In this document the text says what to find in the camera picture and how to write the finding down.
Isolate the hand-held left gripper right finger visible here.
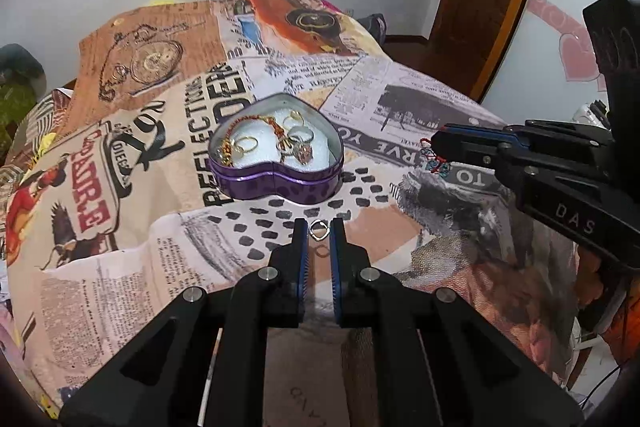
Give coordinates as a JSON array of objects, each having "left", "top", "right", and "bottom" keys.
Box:
[{"left": 331, "top": 218, "right": 584, "bottom": 427}]

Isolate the red string bracelet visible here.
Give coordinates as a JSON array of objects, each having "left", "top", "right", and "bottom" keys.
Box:
[{"left": 418, "top": 137, "right": 454, "bottom": 176}]

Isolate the purple heart-shaped tin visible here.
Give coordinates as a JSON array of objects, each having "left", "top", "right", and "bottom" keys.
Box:
[{"left": 207, "top": 92, "right": 345, "bottom": 204}]

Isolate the striped bedding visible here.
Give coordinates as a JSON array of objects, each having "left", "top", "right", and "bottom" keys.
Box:
[{"left": 0, "top": 87, "right": 77, "bottom": 180}]

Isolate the gold and red chain bracelet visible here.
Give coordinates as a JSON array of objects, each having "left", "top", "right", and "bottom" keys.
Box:
[{"left": 216, "top": 113, "right": 282, "bottom": 168}]

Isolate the green patterned cloth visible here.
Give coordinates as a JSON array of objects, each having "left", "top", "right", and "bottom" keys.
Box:
[{"left": 0, "top": 83, "right": 40, "bottom": 150}]

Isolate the dark bag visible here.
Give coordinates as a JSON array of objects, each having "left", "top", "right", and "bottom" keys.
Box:
[{"left": 359, "top": 12, "right": 389, "bottom": 46}]

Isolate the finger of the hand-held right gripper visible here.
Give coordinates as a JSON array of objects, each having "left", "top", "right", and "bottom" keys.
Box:
[
  {"left": 441, "top": 122, "right": 532, "bottom": 144},
  {"left": 431, "top": 130, "right": 507, "bottom": 168}
]

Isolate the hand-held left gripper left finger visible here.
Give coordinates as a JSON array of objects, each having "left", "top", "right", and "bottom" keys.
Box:
[{"left": 60, "top": 218, "right": 308, "bottom": 427}]

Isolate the newspaper print blanket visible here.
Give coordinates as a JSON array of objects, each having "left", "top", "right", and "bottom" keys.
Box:
[{"left": 0, "top": 0, "right": 581, "bottom": 408}]

